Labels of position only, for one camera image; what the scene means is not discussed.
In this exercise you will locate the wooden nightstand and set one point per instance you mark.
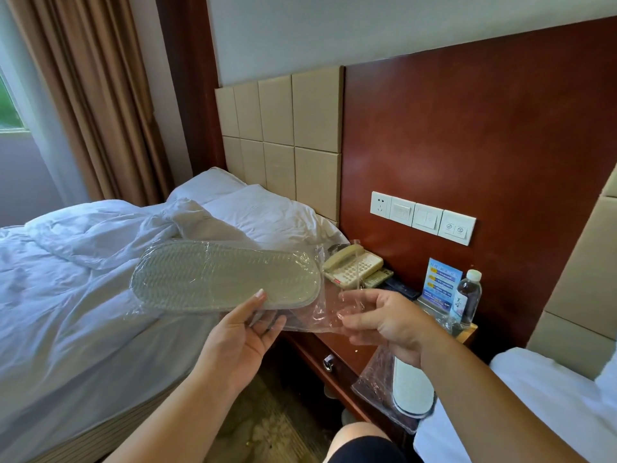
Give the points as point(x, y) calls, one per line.
point(332, 349)

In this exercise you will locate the person's leg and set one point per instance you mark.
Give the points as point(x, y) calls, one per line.
point(354, 431)

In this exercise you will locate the white crumpled duvet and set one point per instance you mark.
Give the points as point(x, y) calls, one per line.
point(96, 236)

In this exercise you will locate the white wall socket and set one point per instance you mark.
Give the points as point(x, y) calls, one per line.
point(381, 204)

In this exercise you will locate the person's left hand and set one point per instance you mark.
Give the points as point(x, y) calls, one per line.
point(231, 339)

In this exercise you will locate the window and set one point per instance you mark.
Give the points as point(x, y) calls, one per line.
point(7, 108)

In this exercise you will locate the white pillow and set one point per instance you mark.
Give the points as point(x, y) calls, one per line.
point(207, 185)
point(270, 216)

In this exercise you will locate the dark wood wall panel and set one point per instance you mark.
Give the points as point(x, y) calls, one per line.
point(482, 139)

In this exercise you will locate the person's right fingers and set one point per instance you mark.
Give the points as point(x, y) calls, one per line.
point(371, 320)

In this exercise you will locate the person's left forearm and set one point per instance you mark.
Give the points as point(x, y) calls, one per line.
point(183, 414)

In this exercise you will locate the black shorts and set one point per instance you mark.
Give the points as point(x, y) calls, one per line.
point(371, 452)

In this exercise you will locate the grey remote control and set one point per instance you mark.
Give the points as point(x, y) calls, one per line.
point(380, 278)

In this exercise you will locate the person's right forearm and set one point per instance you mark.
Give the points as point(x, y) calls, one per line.
point(487, 405)

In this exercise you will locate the beige padded headboard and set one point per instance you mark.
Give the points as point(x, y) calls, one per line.
point(289, 139)
point(578, 294)

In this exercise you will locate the white double wall switch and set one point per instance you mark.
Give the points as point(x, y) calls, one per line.
point(457, 228)

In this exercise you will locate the blue sign card holder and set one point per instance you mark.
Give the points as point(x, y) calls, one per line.
point(441, 282)

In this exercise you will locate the brown curtain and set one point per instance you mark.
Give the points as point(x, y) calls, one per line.
point(96, 91)

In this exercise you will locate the clear water bottle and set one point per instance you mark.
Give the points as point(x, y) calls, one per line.
point(468, 298)

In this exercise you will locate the person's left thumb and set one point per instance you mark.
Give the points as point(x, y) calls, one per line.
point(248, 307)

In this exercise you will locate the clear plastic bag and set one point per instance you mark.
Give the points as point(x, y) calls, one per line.
point(330, 303)
point(373, 385)

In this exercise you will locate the person's right hand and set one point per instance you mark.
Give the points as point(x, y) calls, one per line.
point(400, 323)

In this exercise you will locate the white disposable slippers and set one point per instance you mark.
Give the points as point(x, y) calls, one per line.
point(412, 388)

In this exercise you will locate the white bed mattress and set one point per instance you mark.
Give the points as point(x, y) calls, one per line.
point(86, 361)

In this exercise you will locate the white sheer curtain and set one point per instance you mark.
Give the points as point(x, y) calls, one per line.
point(38, 154)

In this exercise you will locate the grey disposable slippers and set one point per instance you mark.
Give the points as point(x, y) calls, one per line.
point(221, 277)

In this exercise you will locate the black flat device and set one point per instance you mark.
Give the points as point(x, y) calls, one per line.
point(404, 288)

